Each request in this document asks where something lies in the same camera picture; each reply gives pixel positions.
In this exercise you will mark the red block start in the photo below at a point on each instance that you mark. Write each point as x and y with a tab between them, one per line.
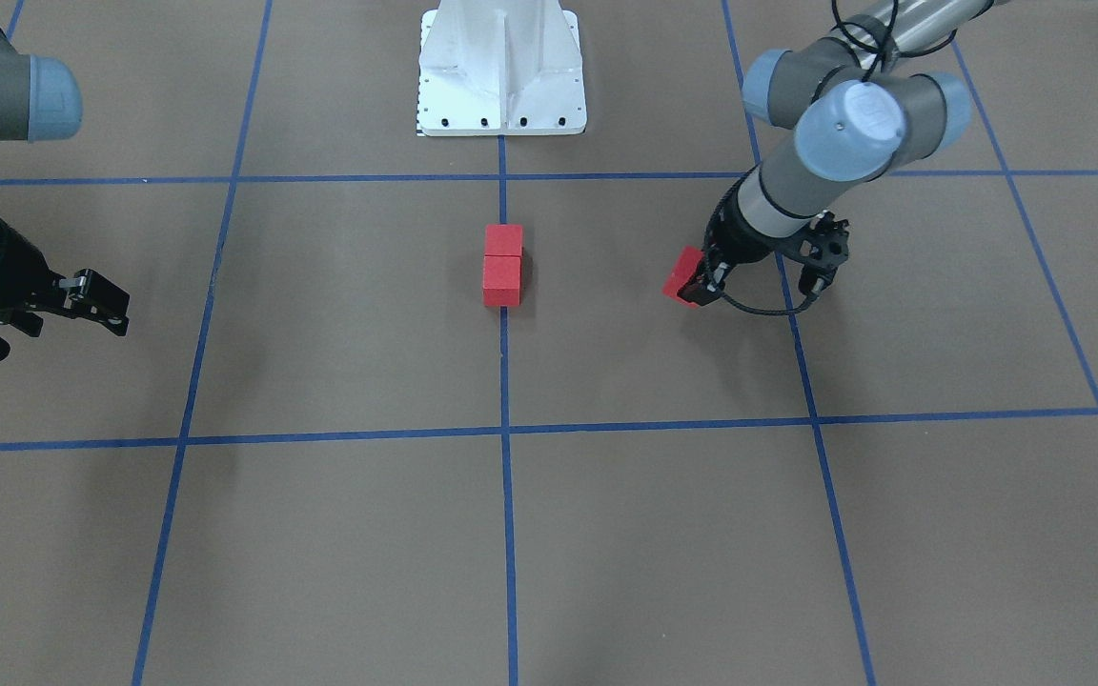
502	280

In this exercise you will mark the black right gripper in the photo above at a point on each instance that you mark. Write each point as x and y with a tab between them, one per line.
6	260

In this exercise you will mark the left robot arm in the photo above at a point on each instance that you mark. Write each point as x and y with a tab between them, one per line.
851	120

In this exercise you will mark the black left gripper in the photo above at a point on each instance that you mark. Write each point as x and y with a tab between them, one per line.
726	240

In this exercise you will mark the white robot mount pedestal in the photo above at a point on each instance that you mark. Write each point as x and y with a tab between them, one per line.
500	68

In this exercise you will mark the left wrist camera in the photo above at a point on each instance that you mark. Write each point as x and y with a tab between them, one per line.
821	248

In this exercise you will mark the red block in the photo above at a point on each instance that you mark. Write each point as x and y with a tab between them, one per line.
683	275
503	240

